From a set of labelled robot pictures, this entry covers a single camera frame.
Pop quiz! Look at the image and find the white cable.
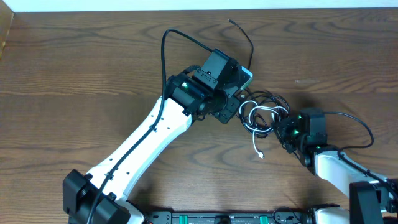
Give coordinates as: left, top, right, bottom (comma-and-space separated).
238, 100, 289, 160

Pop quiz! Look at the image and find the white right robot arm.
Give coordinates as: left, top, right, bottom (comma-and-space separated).
272, 108, 397, 224

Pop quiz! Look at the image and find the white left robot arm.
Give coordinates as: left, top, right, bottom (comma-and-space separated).
63, 49, 252, 223

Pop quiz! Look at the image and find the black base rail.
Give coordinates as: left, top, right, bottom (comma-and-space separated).
146, 207, 346, 224

